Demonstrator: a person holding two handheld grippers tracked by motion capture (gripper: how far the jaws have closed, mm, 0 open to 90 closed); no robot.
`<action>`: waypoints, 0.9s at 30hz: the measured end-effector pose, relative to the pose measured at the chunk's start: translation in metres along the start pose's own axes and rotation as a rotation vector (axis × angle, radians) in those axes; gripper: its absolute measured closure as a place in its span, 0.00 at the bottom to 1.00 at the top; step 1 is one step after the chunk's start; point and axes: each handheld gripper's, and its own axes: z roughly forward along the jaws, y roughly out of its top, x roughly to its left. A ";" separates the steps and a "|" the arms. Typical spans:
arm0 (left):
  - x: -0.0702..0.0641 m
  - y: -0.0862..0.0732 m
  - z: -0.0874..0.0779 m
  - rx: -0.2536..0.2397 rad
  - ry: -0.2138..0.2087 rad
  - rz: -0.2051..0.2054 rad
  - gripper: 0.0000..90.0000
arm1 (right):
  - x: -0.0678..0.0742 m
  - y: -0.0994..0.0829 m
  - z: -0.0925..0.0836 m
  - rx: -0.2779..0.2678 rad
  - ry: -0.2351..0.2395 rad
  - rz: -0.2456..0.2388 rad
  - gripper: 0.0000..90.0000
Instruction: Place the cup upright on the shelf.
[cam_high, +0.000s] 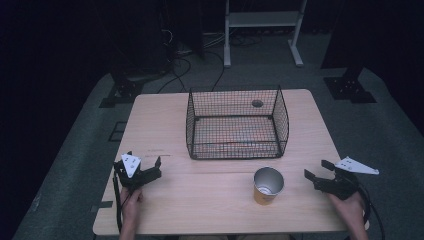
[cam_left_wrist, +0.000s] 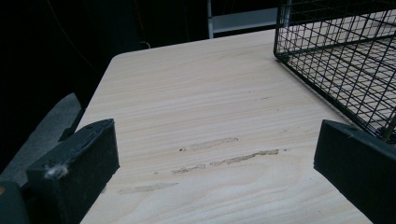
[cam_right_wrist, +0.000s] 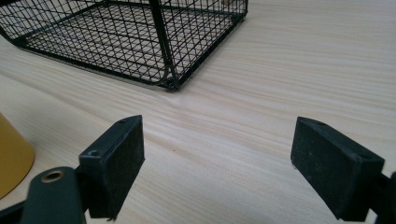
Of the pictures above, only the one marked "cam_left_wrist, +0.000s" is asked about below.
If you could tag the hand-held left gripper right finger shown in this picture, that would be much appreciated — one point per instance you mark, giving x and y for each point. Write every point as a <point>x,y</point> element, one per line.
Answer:
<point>358,161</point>

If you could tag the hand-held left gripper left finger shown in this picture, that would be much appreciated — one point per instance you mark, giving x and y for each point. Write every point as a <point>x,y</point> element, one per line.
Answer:
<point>77,165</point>

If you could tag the grey metal stand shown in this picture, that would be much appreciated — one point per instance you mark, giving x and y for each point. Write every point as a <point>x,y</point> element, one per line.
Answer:
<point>239,20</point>

